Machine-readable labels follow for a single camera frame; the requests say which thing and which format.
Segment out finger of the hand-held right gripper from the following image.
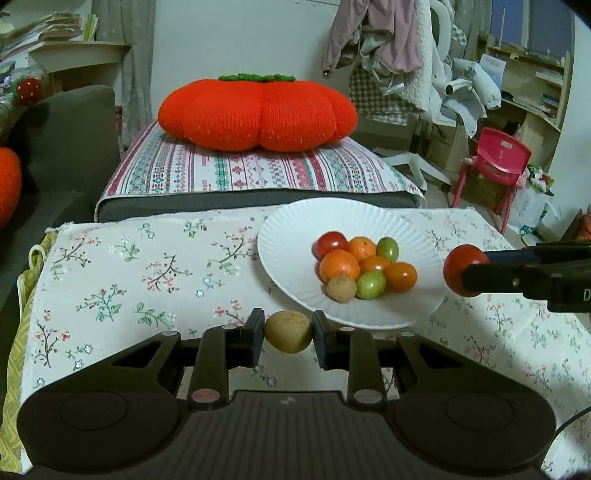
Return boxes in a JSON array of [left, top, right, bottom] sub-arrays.
[[482, 247, 536, 263], [463, 261, 525, 297]]

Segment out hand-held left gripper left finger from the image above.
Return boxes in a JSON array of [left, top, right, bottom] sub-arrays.
[[99, 308, 266, 407]]

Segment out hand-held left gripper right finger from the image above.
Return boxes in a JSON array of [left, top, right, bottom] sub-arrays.
[[314, 310, 478, 407]]

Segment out yellowish brown round fruit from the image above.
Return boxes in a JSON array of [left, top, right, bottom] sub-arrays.
[[326, 275, 358, 304], [264, 311, 314, 354]]

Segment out large red tomato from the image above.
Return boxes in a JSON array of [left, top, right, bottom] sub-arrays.
[[443, 244, 490, 297]]

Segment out green tomato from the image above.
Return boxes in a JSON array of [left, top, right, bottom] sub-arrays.
[[376, 237, 400, 263], [355, 270, 387, 301]]

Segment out large orange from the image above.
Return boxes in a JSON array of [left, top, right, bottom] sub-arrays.
[[318, 249, 361, 284]]

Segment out small orange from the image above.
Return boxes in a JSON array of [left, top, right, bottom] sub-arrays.
[[359, 255, 392, 275], [347, 236, 378, 261]]

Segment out orange tomato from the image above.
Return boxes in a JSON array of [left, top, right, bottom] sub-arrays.
[[383, 261, 419, 294]]

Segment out small red tomato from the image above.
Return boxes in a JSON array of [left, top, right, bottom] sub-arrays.
[[313, 232, 349, 260]]

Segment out white ribbed plate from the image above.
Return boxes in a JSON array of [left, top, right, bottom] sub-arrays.
[[257, 198, 446, 330]]

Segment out white plastic bag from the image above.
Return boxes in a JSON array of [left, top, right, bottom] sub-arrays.
[[508, 164, 555, 236]]

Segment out pink plastic chair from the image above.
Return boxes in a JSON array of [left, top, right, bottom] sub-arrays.
[[450, 127, 533, 234]]

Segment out white office chair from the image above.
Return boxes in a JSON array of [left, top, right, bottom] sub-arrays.
[[372, 0, 462, 192]]

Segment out floral tablecloth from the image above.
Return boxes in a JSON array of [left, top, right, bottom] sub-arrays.
[[18, 206, 591, 462]]

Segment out wooden desk with shelves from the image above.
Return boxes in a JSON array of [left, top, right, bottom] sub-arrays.
[[480, 28, 573, 185]]

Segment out striped patterned pillow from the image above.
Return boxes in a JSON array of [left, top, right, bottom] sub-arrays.
[[95, 121, 428, 222]]

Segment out white and blue clothes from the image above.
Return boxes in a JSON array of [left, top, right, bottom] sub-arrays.
[[434, 58, 502, 139]]

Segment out checked cloth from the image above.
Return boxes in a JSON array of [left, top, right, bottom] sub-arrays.
[[348, 69, 419, 125]]

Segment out orange knitted persimmon cushion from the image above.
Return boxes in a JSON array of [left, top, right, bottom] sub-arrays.
[[158, 73, 357, 152]]

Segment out yellow patterned mat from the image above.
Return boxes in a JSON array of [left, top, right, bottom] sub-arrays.
[[0, 231, 58, 474]]

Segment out mauve hanging clothes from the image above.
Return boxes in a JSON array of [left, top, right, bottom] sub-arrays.
[[322, 0, 426, 77]]

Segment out grey curtain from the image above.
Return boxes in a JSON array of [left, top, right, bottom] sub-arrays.
[[121, 46, 153, 148]]

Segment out grey sofa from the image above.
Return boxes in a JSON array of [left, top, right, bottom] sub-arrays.
[[0, 85, 122, 296]]

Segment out white shelf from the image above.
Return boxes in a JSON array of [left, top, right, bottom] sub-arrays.
[[28, 41, 132, 88]]

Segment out strawberry plush toy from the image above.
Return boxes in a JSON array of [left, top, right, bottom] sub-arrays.
[[15, 78, 43, 107]]

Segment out stack of books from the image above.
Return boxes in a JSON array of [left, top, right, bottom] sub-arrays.
[[0, 13, 100, 47]]

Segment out black cable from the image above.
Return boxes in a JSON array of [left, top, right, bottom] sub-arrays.
[[553, 408, 591, 437]]

